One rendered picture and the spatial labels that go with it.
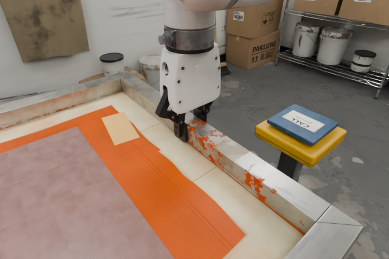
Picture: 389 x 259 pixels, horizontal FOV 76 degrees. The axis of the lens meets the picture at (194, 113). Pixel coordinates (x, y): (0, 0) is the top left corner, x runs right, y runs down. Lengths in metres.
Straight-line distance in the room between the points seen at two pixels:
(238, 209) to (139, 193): 0.14
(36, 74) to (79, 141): 1.97
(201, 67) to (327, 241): 0.27
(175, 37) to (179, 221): 0.25
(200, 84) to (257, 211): 0.20
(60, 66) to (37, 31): 0.34
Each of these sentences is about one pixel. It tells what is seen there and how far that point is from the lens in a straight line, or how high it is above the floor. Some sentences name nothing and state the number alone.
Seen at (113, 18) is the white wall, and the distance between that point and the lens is 2.53.
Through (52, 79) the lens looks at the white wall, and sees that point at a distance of 2.49.
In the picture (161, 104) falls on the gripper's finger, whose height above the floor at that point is 1.05.
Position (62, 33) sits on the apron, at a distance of 2.33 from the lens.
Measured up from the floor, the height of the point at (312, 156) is 0.95.
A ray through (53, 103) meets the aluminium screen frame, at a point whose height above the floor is 0.98.
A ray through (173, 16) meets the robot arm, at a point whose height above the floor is 1.18.
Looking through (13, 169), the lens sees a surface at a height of 0.96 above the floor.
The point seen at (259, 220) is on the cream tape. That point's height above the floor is 0.96.
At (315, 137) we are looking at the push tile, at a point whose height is 0.97.
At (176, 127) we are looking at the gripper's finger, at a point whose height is 0.99.
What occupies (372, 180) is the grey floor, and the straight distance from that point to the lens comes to 2.06.
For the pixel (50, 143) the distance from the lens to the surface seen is 0.54.
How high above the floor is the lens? 1.25
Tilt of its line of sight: 32 degrees down
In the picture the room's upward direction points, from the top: straight up
